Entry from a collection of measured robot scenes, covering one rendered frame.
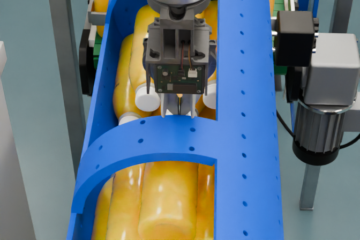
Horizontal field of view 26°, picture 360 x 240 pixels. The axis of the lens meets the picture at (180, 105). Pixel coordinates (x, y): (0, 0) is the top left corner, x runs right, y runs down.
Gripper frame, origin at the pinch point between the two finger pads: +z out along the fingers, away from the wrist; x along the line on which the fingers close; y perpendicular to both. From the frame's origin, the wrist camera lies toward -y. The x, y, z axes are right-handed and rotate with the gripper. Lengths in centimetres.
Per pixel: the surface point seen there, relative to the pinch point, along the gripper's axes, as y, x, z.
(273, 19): -51, 16, 25
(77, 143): -62, -29, 76
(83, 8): -178, -47, 123
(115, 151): 6.6, -7.7, 2.2
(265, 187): 8.8, 11.3, 5.6
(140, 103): -13.1, -6.6, 12.8
